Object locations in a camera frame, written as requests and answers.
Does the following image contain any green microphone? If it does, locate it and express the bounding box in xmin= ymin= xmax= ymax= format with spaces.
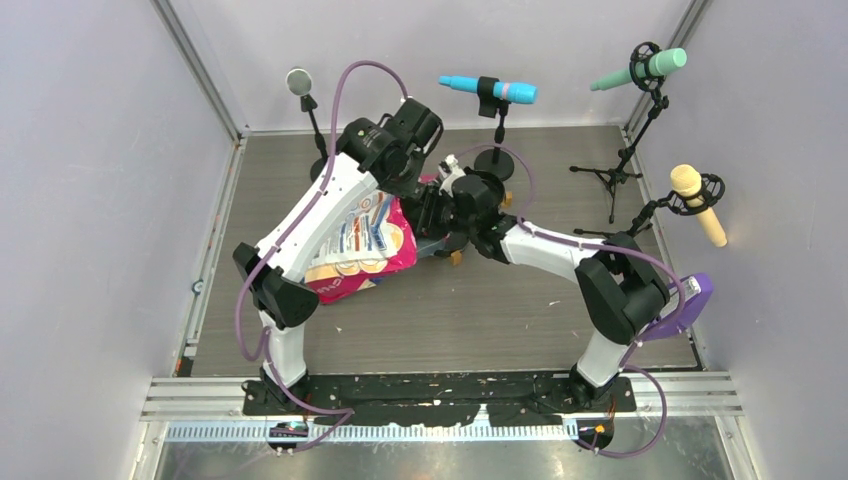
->
xmin=590 ymin=48 xmax=688 ymax=91

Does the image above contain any near black pet bowl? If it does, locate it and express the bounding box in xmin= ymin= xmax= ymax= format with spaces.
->
xmin=416 ymin=234 xmax=469 ymax=265

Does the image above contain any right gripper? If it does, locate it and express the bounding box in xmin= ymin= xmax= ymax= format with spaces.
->
xmin=396 ymin=187 xmax=476 ymax=240

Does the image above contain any yellow microphone tripod stand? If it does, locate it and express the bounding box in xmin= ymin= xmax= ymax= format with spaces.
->
xmin=573 ymin=173 xmax=726 ymax=253

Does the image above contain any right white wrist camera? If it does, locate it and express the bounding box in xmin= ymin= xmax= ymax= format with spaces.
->
xmin=438 ymin=154 xmax=466 ymax=197

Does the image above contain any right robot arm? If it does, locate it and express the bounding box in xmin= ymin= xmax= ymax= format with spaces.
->
xmin=432 ymin=169 xmax=671 ymax=411

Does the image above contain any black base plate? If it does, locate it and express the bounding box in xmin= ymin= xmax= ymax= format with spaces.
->
xmin=241 ymin=371 xmax=636 ymax=427

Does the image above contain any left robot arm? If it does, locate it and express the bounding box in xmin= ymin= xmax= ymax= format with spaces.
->
xmin=233 ymin=98 xmax=444 ymax=414

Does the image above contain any green microphone tripod stand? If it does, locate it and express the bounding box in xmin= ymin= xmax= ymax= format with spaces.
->
xmin=569 ymin=41 xmax=670 ymax=225

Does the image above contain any yellow microphone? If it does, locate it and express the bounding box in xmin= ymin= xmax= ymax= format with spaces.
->
xmin=670 ymin=164 xmax=728 ymax=248

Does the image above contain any colourful pet food bag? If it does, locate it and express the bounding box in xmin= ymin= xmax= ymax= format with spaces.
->
xmin=304 ymin=191 xmax=419 ymax=304

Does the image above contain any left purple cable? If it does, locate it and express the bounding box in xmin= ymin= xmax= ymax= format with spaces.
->
xmin=235 ymin=60 xmax=409 ymax=455

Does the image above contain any black pet bowl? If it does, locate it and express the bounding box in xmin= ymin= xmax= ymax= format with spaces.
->
xmin=416 ymin=234 xmax=469 ymax=265
xmin=486 ymin=174 xmax=513 ymax=209

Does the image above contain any far black pet bowl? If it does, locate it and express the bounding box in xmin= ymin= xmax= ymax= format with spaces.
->
xmin=486 ymin=174 xmax=513 ymax=209

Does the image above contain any purple metronome box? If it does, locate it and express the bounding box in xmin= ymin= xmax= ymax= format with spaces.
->
xmin=641 ymin=273 xmax=714 ymax=342

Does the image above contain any round silver microphone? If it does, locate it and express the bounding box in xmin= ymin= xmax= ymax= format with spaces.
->
xmin=285 ymin=67 xmax=313 ymax=97

